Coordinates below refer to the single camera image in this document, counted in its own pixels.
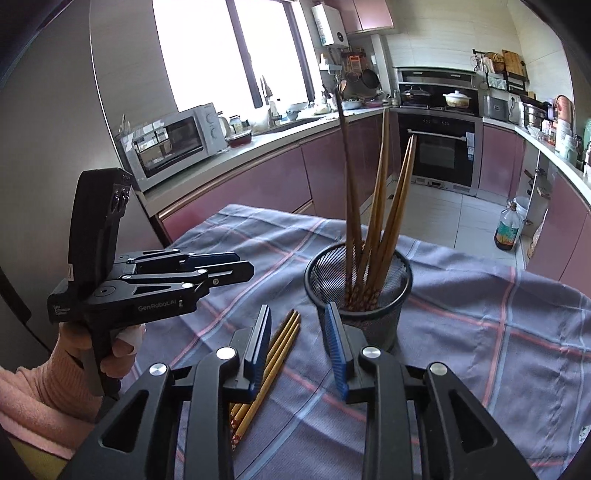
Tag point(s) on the oil bottle on floor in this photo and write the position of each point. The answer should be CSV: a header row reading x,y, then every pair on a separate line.
x,y
508,229

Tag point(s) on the plaid purple table cloth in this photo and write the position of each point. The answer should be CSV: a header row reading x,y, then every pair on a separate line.
x,y
519,342

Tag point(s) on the white water heater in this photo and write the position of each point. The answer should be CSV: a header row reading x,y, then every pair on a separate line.
x,y
331,31

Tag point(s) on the black built-in oven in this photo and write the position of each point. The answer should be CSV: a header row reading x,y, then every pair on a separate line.
x,y
449,148

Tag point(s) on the range hood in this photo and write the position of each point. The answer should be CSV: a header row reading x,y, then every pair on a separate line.
x,y
438,76

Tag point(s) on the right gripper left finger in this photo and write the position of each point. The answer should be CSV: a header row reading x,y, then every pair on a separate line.
x,y
137,439

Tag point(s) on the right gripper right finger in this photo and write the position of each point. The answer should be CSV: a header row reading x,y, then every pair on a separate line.
x,y
458,438

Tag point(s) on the white microwave oven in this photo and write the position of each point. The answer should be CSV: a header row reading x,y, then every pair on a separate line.
x,y
161,149

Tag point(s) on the black cooking pot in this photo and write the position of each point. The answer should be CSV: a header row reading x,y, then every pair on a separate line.
x,y
415,96

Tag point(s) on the hanging black frying pan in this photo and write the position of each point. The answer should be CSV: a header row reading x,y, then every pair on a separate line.
x,y
370,79

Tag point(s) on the bamboo chopstick eight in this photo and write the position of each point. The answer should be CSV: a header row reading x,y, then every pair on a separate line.
x,y
265,382

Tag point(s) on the black mesh utensil cup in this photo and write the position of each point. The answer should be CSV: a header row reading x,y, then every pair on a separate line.
x,y
375,312

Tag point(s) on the steel pot on counter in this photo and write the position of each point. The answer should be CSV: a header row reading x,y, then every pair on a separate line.
x,y
533,115

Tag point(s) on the bamboo chopstick four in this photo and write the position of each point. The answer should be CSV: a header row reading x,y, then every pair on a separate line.
x,y
394,216

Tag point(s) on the bamboo chopstick one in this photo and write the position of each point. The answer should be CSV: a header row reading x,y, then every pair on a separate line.
x,y
354,242

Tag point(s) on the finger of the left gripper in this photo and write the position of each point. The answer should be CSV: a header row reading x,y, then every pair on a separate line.
x,y
174,260
162,295

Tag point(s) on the red dish on counter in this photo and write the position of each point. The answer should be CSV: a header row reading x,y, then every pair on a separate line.
x,y
240,139

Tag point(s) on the bamboo chopstick six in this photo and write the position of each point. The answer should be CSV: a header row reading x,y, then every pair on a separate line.
x,y
277,344

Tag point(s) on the black wall rack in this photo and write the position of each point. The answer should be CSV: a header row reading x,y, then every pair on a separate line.
x,y
505,71

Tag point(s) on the pink upper cabinet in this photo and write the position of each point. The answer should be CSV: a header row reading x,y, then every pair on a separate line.
x,y
360,16

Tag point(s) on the bamboo chopstick five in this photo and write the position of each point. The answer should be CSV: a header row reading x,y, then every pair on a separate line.
x,y
401,212

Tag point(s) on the pink sleeve left forearm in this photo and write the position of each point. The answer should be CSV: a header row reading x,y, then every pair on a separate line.
x,y
49,407

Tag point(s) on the person's left hand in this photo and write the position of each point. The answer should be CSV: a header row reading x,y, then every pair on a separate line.
x,y
74,341

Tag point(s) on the bamboo chopstick two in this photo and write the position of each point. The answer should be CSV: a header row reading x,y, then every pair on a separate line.
x,y
371,245

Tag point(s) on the white ceramic pot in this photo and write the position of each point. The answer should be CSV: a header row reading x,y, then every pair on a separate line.
x,y
457,100

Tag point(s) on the bamboo chopstick three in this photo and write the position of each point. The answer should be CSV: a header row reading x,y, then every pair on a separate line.
x,y
379,265

